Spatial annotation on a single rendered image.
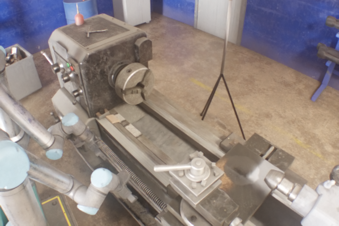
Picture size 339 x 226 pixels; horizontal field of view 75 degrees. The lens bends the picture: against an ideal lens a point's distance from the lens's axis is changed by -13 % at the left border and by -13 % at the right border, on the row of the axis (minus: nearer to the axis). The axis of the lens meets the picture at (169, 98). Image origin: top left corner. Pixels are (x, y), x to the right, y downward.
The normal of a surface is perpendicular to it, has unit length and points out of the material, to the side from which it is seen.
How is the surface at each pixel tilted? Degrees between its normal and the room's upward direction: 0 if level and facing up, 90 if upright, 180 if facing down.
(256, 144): 0
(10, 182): 83
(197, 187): 0
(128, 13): 90
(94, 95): 90
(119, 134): 36
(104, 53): 90
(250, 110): 0
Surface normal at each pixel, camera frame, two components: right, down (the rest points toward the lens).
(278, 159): 0.00, -0.78
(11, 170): 0.86, 0.21
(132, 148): -0.43, -0.39
